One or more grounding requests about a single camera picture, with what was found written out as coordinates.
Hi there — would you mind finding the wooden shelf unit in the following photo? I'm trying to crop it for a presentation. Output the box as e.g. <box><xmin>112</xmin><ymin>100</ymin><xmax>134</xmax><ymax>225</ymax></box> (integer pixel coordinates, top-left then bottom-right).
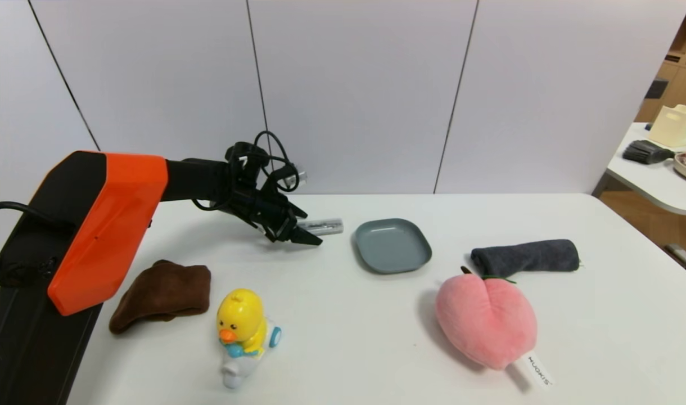
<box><xmin>634</xmin><ymin>0</ymin><xmax>686</xmax><ymax>124</ymax></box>

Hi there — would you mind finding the grey rectangular plastic case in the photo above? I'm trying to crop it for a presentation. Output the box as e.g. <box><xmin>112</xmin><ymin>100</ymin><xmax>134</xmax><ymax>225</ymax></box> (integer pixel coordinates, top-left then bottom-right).
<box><xmin>298</xmin><ymin>218</ymin><xmax>344</xmax><ymax>236</ymax></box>

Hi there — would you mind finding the brown folded cloth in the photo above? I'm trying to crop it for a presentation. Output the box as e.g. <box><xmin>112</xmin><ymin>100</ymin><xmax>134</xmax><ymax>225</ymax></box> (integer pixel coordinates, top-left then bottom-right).
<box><xmin>109</xmin><ymin>259</ymin><xmax>212</xmax><ymax>335</ymax></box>

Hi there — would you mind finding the white side table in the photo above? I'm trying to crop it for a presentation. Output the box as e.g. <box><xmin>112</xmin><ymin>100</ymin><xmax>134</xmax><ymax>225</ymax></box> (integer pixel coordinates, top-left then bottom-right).
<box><xmin>592</xmin><ymin>122</ymin><xmax>686</xmax><ymax>216</ymax></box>

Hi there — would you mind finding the dark grey rolled towel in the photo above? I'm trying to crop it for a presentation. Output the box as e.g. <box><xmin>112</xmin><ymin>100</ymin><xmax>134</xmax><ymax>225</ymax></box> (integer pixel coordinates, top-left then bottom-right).
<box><xmin>470</xmin><ymin>239</ymin><xmax>581</xmax><ymax>277</ymax></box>

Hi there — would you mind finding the black brush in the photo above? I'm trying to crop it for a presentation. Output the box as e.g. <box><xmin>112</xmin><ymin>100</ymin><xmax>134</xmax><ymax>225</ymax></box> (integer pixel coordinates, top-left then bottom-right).
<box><xmin>622</xmin><ymin>140</ymin><xmax>675</xmax><ymax>165</ymax></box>

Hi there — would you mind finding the black looped gripper cable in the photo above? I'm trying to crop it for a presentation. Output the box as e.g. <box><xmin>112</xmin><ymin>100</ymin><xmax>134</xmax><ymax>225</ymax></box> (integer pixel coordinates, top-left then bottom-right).
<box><xmin>252</xmin><ymin>130</ymin><xmax>309</xmax><ymax>193</ymax></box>

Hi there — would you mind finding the pink peach plush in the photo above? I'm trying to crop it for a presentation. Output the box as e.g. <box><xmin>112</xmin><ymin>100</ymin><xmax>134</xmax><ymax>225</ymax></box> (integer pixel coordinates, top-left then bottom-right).
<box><xmin>435</xmin><ymin>266</ymin><xmax>554</xmax><ymax>387</ymax></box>

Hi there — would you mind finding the cream plastic basket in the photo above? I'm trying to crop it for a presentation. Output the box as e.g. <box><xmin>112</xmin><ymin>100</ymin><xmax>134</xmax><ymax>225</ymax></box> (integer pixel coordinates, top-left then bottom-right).
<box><xmin>648</xmin><ymin>104</ymin><xmax>686</xmax><ymax>149</ymax></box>

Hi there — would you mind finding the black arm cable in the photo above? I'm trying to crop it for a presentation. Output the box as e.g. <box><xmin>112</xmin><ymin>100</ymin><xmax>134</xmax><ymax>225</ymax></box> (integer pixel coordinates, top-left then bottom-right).
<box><xmin>0</xmin><ymin>201</ymin><xmax>60</xmax><ymax>289</ymax></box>

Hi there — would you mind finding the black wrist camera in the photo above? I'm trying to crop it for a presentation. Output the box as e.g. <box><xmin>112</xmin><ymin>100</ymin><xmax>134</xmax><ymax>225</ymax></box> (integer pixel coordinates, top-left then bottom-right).
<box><xmin>225</xmin><ymin>141</ymin><xmax>268</xmax><ymax>172</ymax></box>

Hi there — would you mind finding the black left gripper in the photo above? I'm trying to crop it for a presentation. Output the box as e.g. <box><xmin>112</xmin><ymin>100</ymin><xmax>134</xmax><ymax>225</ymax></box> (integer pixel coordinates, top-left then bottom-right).
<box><xmin>250</xmin><ymin>189</ymin><xmax>323</xmax><ymax>246</ymax></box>

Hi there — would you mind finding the yellow duck toy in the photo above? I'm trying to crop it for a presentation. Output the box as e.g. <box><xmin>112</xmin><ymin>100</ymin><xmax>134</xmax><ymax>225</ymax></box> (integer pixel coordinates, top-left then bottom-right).
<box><xmin>216</xmin><ymin>288</ymin><xmax>283</xmax><ymax>389</ymax></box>

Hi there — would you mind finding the grey-blue square dish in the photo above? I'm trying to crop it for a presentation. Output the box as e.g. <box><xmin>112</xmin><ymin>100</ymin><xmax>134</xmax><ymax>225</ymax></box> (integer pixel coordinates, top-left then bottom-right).
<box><xmin>353</xmin><ymin>218</ymin><xmax>432</xmax><ymax>275</ymax></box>

